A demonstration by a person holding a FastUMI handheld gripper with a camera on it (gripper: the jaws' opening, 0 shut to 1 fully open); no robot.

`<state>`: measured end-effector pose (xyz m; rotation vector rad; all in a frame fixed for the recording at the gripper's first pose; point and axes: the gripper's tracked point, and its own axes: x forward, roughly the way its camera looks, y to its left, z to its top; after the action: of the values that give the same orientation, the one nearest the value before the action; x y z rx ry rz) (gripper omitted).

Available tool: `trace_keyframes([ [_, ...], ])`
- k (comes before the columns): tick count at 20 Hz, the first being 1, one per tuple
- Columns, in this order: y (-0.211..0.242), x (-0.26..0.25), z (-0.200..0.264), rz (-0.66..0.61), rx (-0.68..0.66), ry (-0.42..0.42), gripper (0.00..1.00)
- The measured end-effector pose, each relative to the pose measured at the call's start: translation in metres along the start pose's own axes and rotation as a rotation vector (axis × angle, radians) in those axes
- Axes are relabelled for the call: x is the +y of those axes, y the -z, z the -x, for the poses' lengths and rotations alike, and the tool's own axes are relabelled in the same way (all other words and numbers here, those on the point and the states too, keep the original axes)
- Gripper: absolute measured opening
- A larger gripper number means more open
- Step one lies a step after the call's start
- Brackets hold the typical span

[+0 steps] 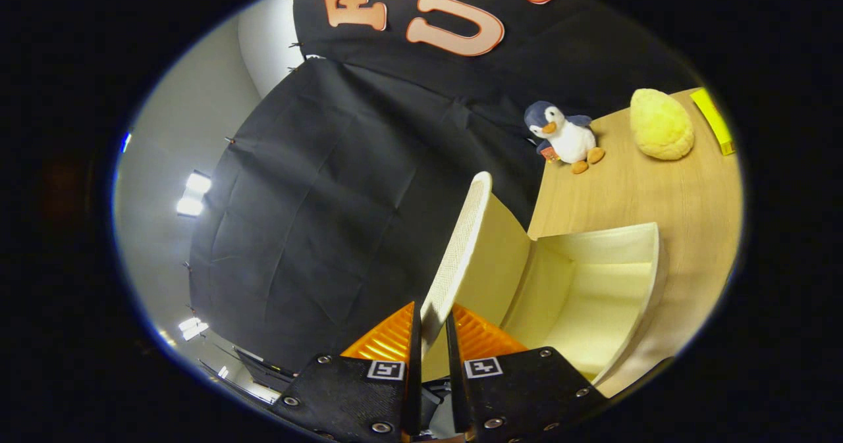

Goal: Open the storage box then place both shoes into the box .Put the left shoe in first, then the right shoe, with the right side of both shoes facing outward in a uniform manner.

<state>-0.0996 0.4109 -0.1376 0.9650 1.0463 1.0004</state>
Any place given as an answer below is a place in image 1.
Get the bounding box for penguin plush toy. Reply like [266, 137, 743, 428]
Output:
[524, 101, 605, 174]

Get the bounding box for cream fabric storage box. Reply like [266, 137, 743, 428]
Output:
[420, 171, 667, 386]

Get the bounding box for yellow round plush cushion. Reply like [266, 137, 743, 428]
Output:
[630, 88, 695, 161]

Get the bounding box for ceiling light panel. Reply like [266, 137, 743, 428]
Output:
[176, 172, 213, 217]
[178, 317, 210, 342]

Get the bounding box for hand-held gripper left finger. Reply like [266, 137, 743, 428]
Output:
[273, 301, 422, 443]

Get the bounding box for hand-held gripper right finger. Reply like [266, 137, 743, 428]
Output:
[446, 303, 610, 443]

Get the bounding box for yellow book red label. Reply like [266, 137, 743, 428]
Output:
[690, 88, 736, 156]

